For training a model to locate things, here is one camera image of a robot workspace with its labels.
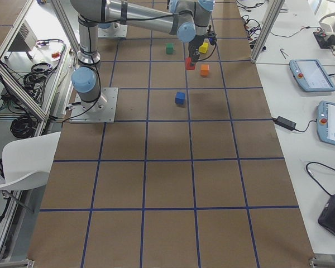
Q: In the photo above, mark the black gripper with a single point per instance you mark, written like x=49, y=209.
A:
x=194, y=47

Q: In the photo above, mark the red wooden block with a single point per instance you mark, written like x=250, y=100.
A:
x=189, y=65

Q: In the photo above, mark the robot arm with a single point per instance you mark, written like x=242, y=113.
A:
x=187, y=20

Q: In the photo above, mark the yellow wooden block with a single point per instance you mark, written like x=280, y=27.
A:
x=203, y=48

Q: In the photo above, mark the orange wooden block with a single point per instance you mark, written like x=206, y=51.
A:
x=204, y=70

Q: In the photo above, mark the green wooden block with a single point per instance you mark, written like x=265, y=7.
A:
x=169, y=48

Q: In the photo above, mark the blue wooden block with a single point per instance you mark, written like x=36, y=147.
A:
x=180, y=98

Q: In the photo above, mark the black power adapter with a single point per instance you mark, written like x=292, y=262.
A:
x=285, y=123

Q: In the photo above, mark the upper teach pendant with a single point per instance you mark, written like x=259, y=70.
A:
x=311, y=76

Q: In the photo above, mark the teach pendant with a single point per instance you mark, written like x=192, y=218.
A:
x=311, y=76
x=326, y=122

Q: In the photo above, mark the lower teach pendant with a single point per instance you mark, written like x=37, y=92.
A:
x=326, y=122

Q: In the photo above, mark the white plastic chair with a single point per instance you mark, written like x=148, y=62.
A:
x=27, y=164

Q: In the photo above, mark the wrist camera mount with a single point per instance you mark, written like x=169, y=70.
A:
x=211, y=36

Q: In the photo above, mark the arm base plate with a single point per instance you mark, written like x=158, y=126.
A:
x=118, y=32
x=103, y=111

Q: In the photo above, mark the aluminium frame post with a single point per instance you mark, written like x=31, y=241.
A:
x=268, y=21

